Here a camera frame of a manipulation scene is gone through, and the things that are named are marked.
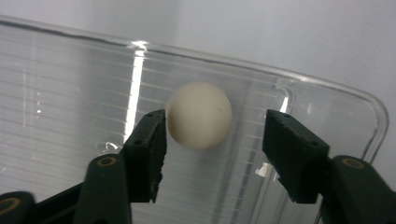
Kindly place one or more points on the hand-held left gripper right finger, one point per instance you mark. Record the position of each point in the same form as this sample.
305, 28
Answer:
295, 155

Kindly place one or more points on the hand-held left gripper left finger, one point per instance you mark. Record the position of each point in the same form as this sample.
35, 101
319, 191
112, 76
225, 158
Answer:
149, 155

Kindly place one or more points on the white ball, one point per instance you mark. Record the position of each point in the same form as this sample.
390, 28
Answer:
199, 115

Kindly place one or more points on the clear plastic container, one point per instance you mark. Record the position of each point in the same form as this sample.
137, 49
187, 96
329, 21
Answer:
77, 102

